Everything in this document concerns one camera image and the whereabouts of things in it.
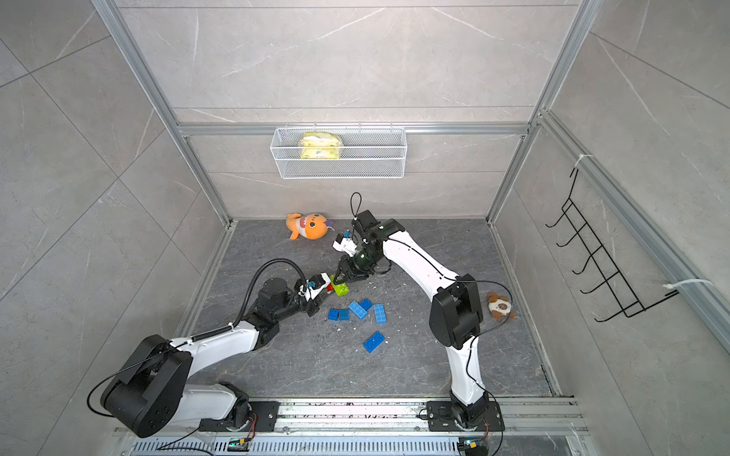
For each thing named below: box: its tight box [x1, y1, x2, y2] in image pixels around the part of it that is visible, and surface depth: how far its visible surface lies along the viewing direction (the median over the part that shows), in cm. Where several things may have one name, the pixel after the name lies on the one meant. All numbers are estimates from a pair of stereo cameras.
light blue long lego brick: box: [347, 300, 368, 320], surface depth 94 cm
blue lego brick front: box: [362, 330, 385, 354], surface depth 87 cm
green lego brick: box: [332, 283, 350, 297], surface depth 81 cm
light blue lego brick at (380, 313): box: [373, 304, 387, 324], surface depth 93 cm
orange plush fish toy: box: [285, 212, 329, 241], surface depth 110 cm
